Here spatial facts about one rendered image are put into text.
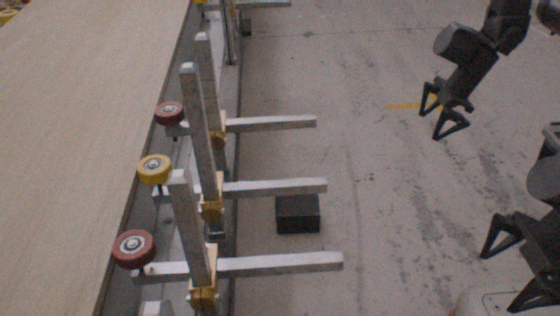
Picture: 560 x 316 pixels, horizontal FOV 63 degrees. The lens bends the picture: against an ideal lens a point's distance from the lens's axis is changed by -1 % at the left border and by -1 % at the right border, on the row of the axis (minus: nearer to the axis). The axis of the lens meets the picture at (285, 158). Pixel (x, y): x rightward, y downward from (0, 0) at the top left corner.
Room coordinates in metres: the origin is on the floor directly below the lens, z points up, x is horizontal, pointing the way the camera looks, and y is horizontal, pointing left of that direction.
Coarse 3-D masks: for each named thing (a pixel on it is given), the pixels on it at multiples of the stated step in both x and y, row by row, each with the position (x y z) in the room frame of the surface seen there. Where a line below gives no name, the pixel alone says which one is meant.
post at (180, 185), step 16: (176, 176) 0.57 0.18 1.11; (176, 192) 0.56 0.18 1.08; (192, 192) 0.57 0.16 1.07; (176, 208) 0.56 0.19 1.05; (192, 208) 0.56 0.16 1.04; (192, 224) 0.56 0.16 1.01; (192, 240) 0.56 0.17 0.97; (192, 256) 0.56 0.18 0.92; (208, 256) 0.59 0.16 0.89; (192, 272) 0.56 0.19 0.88; (208, 272) 0.56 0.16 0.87
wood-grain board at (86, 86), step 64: (64, 0) 2.12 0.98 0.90; (128, 0) 2.07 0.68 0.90; (0, 64) 1.47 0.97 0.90; (64, 64) 1.44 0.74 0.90; (128, 64) 1.42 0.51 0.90; (0, 128) 1.06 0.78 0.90; (64, 128) 1.04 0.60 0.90; (128, 128) 1.03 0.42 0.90; (0, 192) 0.79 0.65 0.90; (64, 192) 0.78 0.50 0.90; (128, 192) 0.77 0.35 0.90; (0, 256) 0.59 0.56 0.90; (64, 256) 0.59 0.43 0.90
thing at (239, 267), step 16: (256, 256) 0.63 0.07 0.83; (272, 256) 0.63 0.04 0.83; (288, 256) 0.63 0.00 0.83; (304, 256) 0.63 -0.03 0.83; (320, 256) 0.62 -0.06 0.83; (336, 256) 0.62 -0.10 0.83; (144, 272) 0.60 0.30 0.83; (160, 272) 0.60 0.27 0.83; (176, 272) 0.60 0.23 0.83; (224, 272) 0.60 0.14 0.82; (240, 272) 0.60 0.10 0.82; (256, 272) 0.60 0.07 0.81; (272, 272) 0.60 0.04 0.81; (288, 272) 0.60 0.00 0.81; (304, 272) 0.61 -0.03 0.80
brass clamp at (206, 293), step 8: (216, 248) 0.65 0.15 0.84; (216, 256) 0.63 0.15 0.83; (216, 280) 0.58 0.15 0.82; (192, 288) 0.55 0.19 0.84; (200, 288) 0.55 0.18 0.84; (208, 288) 0.55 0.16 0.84; (216, 288) 0.57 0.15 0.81; (192, 296) 0.54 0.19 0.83; (200, 296) 0.53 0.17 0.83; (208, 296) 0.53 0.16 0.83; (216, 296) 0.54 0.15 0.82; (192, 304) 0.53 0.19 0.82; (200, 304) 0.53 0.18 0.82; (208, 304) 0.53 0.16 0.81
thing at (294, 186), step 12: (264, 180) 0.88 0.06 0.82; (276, 180) 0.88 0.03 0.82; (288, 180) 0.88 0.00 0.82; (300, 180) 0.88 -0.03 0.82; (312, 180) 0.87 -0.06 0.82; (324, 180) 0.87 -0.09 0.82; (156, 192) 0.85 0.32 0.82; (228, 192) 0.85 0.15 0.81; (240, 192) 0.85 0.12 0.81; (252, 192) 0.85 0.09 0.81; (264, 192) 0.85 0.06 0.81; (276, 192) 0.85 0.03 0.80; (288, 192) 0.85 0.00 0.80; (300, 192) 0.86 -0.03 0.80; (312, 192) 0.86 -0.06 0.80; (324, 192) 0.86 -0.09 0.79
